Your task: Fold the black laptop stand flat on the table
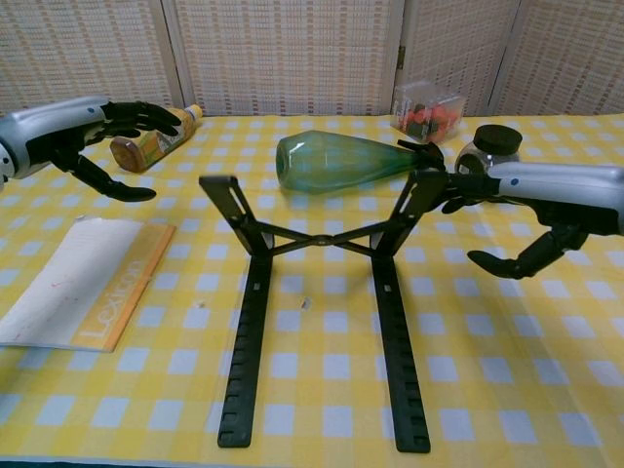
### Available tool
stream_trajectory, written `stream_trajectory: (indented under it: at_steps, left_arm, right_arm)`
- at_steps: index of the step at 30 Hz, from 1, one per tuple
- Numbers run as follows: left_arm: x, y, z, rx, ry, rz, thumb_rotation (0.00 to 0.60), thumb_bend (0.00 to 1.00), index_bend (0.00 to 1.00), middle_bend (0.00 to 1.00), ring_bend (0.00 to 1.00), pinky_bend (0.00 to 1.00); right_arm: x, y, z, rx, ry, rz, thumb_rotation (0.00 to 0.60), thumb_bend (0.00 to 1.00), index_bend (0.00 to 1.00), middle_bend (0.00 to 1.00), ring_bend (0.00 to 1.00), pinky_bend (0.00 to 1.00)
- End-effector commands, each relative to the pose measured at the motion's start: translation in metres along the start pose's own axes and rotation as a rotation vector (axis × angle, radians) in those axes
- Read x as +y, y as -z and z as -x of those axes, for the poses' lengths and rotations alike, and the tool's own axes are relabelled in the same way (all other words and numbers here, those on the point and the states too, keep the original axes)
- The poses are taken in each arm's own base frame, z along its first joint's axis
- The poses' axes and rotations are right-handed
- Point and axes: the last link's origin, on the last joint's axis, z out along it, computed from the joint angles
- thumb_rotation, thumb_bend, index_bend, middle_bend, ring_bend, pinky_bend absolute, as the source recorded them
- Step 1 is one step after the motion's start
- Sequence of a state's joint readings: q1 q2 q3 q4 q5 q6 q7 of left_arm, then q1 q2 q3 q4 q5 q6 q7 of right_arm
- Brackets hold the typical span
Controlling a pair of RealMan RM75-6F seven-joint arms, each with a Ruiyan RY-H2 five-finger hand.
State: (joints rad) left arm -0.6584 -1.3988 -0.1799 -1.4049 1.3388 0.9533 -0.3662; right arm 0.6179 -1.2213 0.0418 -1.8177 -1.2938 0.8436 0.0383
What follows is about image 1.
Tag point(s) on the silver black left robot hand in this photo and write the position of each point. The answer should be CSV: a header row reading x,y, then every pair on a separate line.
x,y
49,127

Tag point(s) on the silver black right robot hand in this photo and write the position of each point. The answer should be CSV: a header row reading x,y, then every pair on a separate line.
x,y
560,187

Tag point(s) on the black folding stand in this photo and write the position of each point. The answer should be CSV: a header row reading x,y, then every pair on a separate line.
x,y
402,370

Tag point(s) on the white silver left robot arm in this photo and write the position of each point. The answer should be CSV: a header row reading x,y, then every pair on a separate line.
x,y
3,166

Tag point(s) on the glass jar with black lid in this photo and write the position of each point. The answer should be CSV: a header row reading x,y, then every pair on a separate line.
x,y
497,139

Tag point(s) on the amber tea bottle yellow label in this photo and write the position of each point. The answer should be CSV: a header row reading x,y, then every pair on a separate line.
x,y
146,148

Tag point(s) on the clear box with red clips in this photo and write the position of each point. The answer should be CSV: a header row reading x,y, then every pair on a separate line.
x,y
429,117

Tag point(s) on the white yellow Lexicon notebook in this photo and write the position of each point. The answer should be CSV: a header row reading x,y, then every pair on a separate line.
x,y
73,283

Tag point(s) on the yellow white checkered tablecloth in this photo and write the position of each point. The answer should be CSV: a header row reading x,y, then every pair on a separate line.
x,y
487,341

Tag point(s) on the brass screen hinge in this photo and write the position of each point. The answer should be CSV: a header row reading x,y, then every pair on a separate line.
x,y
402,56

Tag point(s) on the green plastic spray bottle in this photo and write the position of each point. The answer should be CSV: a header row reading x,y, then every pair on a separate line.
x,y
331,161

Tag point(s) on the woven folding room screen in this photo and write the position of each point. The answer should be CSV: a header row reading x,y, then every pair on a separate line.
x,y
292,58

